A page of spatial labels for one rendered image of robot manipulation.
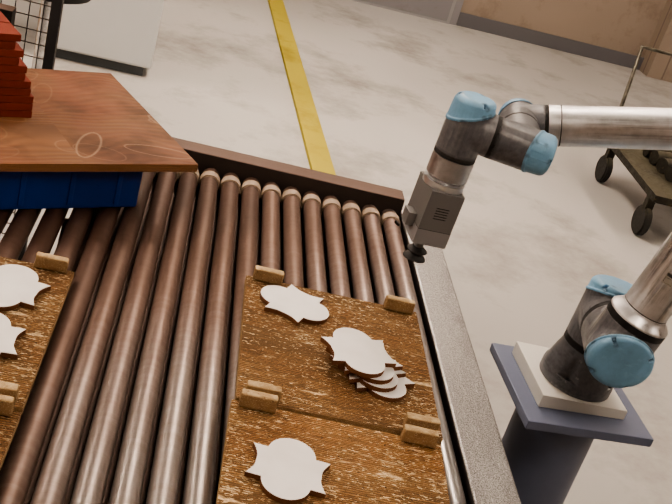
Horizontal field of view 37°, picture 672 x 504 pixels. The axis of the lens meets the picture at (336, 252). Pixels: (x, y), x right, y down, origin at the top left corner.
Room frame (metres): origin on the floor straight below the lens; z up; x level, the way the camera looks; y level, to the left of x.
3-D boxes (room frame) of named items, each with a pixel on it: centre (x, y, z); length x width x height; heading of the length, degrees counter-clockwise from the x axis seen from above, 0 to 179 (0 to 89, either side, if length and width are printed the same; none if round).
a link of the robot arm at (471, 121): (1.67, -0.15, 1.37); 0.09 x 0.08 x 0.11; 90
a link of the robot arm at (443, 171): (1.67, -0.14, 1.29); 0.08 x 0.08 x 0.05
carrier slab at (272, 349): (1.57, -0.05, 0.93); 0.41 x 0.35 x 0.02; 10
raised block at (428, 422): (1.40, -0.22, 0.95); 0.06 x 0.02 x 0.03; 100
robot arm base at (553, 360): (1.80, -0.54, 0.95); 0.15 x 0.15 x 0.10
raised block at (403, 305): (1.78, -0.15, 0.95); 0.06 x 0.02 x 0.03; 100
